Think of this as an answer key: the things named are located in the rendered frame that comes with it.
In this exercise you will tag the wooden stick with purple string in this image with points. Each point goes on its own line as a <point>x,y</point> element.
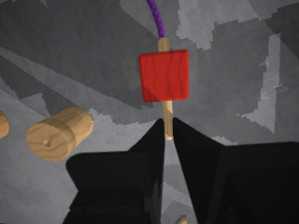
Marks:
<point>163,45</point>

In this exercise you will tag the thin wooden stick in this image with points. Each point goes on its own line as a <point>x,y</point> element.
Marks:
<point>183,220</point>

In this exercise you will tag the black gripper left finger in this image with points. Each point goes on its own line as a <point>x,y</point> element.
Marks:
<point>141,165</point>

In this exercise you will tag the round wooden button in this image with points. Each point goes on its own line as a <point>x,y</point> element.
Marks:
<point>4,125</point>

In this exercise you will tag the red wooden block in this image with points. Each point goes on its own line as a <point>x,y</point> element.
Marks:
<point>164,75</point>

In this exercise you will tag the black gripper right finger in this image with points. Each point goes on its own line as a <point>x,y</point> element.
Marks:
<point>205,164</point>

